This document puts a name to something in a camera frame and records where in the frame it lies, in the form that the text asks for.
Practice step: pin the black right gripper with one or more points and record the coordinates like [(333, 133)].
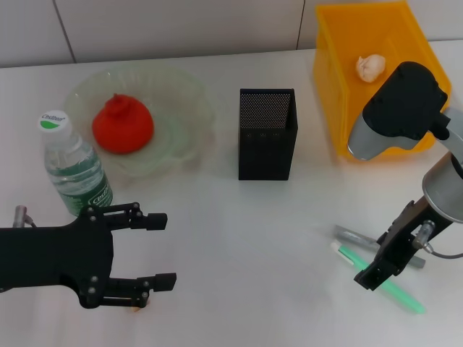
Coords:
[(408, 242)]

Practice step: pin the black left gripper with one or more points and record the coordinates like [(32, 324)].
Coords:
[(54, 256)]

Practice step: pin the mint green pen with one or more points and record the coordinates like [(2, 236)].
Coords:
[(401, 294)]

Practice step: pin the beige eraser block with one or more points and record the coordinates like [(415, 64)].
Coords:
[(135, 309)]

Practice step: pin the clear water bottle green label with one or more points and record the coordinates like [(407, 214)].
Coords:
[(72, 162)]

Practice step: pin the white paper ball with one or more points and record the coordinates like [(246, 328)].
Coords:
[(370, 68)]

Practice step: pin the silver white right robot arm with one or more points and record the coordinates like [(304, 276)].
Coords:
[(445, 188)]

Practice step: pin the grey marker pen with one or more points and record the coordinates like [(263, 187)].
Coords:
[(352, 236)]

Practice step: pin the black mesh pen holder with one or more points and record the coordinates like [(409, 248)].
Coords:
[(266, 144)]

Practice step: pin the clear green glass fruit plate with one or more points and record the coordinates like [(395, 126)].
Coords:
[(173, 101)]

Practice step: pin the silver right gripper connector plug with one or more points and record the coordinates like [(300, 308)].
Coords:
[(424, 235)]

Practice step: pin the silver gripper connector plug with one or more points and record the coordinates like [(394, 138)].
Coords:
[(20, 217), (424, 235)]

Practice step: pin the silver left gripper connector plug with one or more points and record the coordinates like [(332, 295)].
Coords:
[(20, 217)]

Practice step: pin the yellow plastic bin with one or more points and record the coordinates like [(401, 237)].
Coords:
[(332, 72)]

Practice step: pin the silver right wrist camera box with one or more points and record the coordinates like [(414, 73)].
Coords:
[(398, 105)]

